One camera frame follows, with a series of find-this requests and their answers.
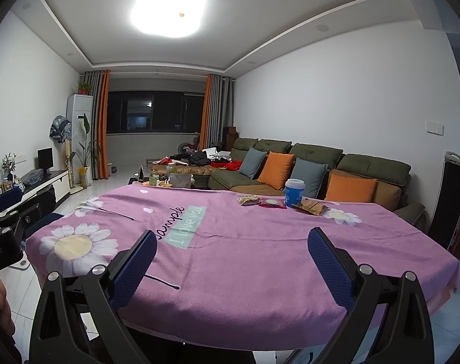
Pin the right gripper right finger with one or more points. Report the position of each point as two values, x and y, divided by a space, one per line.
405 333

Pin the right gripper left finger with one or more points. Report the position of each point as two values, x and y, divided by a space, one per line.
76 319

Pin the teal trash bin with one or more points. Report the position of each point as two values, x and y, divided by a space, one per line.
48 219

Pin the person's left hand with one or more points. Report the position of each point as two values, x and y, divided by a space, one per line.
0 310

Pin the small vase plant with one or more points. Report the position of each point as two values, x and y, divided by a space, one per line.
8 165

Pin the white TV cabinet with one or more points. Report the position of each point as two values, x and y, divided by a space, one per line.
57 182

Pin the small black monitor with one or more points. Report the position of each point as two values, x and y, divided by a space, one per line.
45 160

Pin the tall potted plant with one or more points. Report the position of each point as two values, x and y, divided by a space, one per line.
85 152

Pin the covered standing fan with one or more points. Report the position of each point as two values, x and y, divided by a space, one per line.
61 133

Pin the white standing air conditioner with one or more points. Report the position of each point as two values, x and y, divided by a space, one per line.
79 113

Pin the plant on air conditioner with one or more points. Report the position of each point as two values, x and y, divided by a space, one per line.
84 88

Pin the dark window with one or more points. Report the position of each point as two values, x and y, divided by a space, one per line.
154 111

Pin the brown snack wrapper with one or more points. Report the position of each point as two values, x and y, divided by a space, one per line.
310 206

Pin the left orange grey curtain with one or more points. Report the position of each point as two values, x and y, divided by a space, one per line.
98 89

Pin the orange grey curtain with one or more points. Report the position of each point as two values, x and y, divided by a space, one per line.
218 110
98 89

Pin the pink floral tablecloth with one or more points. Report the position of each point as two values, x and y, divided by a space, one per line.
232 276

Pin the orange cushion near end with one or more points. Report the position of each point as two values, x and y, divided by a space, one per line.
350 189

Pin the green sectional sofa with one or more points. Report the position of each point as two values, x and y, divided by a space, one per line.
392 176

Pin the black coffee table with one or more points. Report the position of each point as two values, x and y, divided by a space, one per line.
177 176

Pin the blue lidded cup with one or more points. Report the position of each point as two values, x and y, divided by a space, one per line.
293 191

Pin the grey-blue cushion middle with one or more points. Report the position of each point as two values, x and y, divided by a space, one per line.
311 173

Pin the red snack packet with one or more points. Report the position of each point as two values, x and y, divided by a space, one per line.
273 203

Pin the small snack packet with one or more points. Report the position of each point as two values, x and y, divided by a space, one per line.
248 200

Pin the clothes pile on sofa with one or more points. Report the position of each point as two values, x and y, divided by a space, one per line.
189 156

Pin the orange cushion near window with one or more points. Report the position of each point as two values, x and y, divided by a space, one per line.
277 169

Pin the right orange grey curtain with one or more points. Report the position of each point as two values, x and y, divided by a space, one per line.
218 110

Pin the grey-blue cushion near window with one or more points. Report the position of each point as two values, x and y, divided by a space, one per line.
252 162

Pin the ceiling lamp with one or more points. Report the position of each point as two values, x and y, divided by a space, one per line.
173 19

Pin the black chair by wall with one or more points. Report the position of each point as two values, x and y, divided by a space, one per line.
447 210

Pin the white wall switch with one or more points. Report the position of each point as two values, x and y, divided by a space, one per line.
434 128

